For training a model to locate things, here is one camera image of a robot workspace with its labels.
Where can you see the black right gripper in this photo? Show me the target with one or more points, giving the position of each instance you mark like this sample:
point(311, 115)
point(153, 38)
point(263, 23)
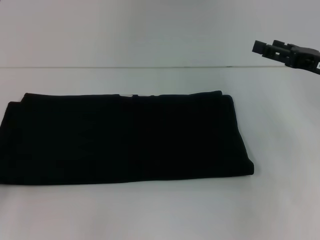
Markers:
point(306, 58)

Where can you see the black t-shirt with pink print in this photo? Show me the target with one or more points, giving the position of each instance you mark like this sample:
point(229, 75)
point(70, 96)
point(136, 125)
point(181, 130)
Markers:
point(125, 140)

